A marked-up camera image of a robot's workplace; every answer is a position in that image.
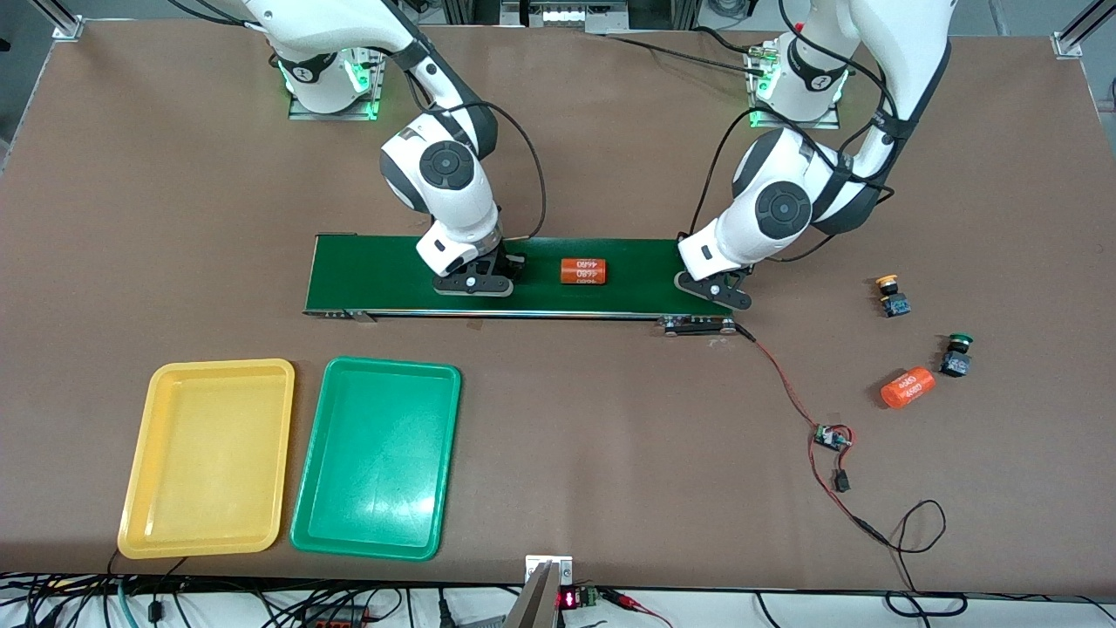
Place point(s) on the orange cylinder with white print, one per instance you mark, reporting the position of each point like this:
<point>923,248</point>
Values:
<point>908,387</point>
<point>582,271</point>

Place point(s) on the green push button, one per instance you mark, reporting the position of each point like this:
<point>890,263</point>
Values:
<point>956,359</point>

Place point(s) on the aluminium frame with light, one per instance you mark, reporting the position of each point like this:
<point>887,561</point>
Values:
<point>571,13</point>

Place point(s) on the yellow push button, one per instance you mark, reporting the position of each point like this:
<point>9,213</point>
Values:
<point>893,301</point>

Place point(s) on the red LED display module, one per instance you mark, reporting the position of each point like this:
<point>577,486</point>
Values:
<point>577,598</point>

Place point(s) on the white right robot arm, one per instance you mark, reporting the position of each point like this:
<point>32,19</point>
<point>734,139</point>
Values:
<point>446,164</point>

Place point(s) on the small green circuit board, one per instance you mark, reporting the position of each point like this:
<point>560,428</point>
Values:
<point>833,438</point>

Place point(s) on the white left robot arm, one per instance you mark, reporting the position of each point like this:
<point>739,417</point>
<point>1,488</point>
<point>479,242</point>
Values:
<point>782,209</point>

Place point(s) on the red alligator clip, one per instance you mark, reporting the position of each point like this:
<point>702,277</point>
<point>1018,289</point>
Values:
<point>632,602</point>

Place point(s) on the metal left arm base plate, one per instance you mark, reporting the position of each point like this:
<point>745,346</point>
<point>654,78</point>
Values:
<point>757,118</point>

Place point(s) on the yellow plastic tray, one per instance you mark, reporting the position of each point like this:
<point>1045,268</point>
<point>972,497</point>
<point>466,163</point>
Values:
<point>205,458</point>

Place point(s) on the green conveyor belt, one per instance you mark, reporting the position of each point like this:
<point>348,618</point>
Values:
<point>384,275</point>

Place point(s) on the green plastic tray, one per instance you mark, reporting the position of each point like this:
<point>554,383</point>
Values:
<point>375,458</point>

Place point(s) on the orange power strip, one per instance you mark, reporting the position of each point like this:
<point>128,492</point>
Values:
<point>336,617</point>

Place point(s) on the aluminium corner profile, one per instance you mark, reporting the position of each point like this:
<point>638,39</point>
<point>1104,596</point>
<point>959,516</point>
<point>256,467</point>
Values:
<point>1077,35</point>
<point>63,24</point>

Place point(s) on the grey metal camera mount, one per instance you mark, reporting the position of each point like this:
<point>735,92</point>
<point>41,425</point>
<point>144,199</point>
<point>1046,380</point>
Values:
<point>540,593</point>

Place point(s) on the black inline switch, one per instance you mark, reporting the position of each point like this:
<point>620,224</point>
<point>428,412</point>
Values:
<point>841,481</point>

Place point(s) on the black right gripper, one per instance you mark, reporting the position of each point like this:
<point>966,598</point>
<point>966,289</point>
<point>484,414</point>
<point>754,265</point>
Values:
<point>508,262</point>

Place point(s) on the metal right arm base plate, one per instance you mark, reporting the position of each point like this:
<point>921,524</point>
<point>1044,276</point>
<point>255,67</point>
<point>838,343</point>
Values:
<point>377,87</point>

